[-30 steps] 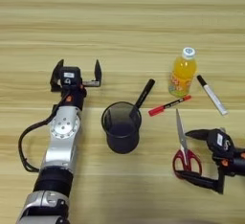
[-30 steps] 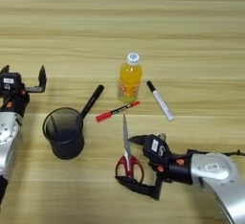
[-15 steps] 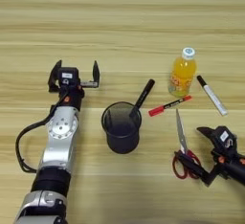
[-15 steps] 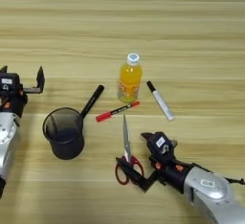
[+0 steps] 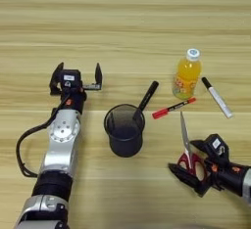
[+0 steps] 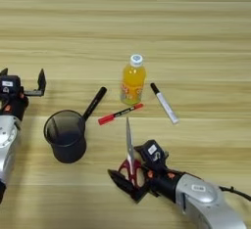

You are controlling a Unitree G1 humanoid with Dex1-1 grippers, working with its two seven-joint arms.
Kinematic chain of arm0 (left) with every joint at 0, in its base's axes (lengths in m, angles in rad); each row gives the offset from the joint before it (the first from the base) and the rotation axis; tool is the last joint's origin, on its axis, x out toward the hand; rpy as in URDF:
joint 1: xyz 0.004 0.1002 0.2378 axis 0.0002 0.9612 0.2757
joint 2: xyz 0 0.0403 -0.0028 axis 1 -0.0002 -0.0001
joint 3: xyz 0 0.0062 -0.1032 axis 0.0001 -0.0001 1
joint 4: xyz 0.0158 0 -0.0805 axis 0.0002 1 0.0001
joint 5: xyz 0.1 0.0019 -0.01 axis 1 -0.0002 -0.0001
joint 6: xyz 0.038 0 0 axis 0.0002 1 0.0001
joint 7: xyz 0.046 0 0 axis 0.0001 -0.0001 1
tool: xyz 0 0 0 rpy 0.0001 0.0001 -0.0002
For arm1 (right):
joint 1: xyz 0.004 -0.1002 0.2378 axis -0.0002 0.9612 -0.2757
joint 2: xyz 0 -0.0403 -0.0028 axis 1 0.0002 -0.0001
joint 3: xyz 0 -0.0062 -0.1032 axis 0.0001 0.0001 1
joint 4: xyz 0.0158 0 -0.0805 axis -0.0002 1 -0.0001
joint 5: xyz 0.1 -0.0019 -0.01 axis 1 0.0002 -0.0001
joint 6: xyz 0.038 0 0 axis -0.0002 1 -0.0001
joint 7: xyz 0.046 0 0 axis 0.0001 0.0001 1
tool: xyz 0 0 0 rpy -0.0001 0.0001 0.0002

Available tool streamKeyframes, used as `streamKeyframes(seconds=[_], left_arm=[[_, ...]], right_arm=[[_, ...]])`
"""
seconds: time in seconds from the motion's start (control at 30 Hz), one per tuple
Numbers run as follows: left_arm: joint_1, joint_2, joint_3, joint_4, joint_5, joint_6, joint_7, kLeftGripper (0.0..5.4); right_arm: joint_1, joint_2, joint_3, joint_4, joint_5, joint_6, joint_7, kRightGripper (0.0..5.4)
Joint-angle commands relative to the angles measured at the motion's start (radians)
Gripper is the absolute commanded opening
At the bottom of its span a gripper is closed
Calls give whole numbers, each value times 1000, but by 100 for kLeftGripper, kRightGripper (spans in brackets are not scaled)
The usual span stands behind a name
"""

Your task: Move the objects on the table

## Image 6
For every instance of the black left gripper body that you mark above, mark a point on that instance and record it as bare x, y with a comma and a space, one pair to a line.
13, 105

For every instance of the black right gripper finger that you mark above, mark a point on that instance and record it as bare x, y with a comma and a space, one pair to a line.
125, 184

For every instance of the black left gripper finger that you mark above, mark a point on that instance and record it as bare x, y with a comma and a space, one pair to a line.
3, 72
41, 81

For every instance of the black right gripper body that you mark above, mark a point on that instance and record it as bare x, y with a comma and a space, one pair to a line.
161, 182

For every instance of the black mesh pen cup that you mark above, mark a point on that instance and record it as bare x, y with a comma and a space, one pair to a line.
68, 148

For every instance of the orange juice bottle white cap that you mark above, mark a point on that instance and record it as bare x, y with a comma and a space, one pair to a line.
133, 79

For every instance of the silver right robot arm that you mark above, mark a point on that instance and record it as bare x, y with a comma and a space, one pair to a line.
209, 206

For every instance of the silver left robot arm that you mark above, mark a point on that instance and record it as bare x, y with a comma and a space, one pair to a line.
8, 141

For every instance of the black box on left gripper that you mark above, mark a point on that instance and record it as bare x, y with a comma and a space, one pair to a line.
11, 84

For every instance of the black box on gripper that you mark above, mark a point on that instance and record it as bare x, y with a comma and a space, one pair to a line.
11, 84
153, 156

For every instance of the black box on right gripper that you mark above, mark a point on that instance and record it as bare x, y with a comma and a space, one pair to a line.
153, 156

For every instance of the black marker pen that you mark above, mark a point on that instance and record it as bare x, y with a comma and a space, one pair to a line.
96, 100

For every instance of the red marker pen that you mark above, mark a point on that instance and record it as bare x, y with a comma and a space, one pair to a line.
108, 118

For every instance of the white marker black cap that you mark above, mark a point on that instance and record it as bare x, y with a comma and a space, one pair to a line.
165, 104

